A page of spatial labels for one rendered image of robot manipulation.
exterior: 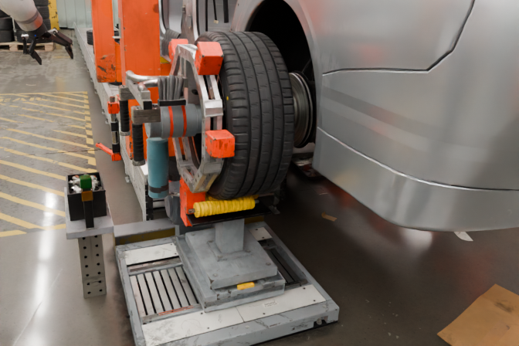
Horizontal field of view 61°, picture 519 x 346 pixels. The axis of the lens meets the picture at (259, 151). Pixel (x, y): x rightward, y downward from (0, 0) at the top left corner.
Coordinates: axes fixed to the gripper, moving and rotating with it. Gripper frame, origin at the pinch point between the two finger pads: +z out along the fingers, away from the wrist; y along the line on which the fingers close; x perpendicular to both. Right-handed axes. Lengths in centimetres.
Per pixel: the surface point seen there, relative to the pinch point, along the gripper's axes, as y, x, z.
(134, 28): -34.9, -8.7, 0.1
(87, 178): -12, 62, -2
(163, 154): -38, 50, 13
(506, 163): -127, 108, -52
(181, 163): -44, 51, 22
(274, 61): -87, 43, -23
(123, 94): -28.6, 30.3, -5.0
